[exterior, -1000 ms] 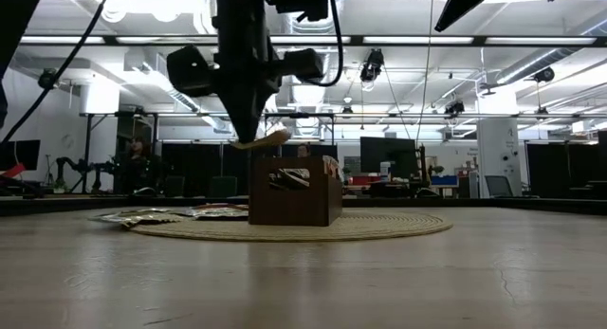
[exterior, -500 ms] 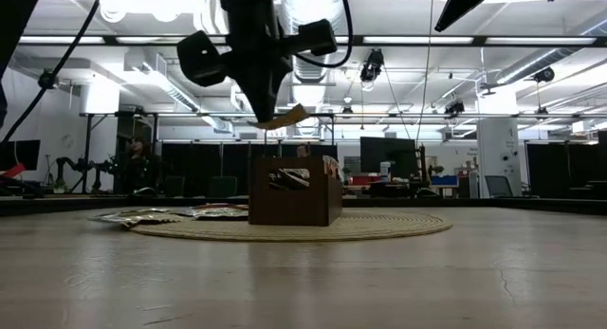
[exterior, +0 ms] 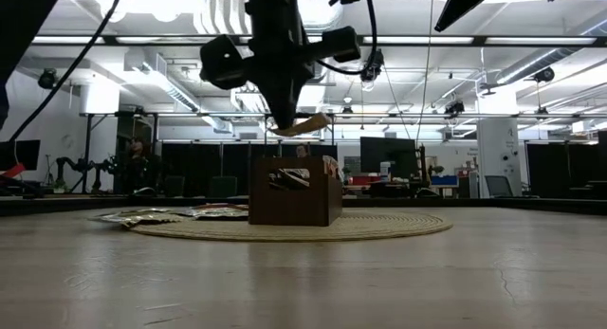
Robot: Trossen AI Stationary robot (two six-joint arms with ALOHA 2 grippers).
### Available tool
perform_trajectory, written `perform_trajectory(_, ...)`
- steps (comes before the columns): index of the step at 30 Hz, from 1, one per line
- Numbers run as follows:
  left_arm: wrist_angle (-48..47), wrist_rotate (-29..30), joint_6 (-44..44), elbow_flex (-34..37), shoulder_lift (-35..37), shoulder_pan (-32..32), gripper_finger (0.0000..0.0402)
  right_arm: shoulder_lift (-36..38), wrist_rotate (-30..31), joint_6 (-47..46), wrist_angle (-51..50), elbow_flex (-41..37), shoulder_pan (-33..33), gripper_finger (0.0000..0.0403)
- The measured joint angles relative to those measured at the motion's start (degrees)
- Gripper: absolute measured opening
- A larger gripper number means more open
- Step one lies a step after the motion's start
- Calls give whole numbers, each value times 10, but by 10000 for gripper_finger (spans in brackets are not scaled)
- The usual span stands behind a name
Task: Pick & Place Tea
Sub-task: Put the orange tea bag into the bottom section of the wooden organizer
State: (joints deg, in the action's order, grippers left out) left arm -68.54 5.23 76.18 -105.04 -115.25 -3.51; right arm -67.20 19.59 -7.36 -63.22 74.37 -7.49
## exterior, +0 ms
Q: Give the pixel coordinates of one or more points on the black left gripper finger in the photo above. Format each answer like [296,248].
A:
[276,96]
[294,94]

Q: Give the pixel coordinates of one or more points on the black background robot arm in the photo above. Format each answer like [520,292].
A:
[71,164]

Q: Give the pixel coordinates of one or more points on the brown wooden tea box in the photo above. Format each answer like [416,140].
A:
[294,203]

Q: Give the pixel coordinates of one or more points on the black beam with light strips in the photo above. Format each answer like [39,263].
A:
[479,40]

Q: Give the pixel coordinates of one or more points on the person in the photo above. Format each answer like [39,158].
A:
[301,151]
[137,170]

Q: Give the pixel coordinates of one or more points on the black ceiling spotlight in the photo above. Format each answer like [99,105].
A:
[47,78]
[544,74]
[372,69]
[454,107]

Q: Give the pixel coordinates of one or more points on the black room divider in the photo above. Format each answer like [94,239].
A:
[550,168]
[199,163]

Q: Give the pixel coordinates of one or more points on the red storage bin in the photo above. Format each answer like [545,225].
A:
[365,180]

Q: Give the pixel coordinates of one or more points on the round woven placemat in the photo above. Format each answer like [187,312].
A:
[284,232]

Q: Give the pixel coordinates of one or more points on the white square column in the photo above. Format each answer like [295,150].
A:
[498,149]

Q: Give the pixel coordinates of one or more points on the snack packets left of mat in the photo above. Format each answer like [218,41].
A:
[156,222]
[118,216]

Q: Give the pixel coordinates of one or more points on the blue storage box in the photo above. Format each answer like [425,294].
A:
[444,180]

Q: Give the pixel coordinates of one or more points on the grey office chair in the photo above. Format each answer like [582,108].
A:
[498,186]

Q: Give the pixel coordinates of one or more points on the small black monitor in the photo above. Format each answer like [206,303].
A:
[26,154]

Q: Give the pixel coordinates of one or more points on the black background metal frame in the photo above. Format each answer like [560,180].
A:
[88,153]

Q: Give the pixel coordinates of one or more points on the black aluminium table frame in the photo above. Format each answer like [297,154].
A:
[71,205]

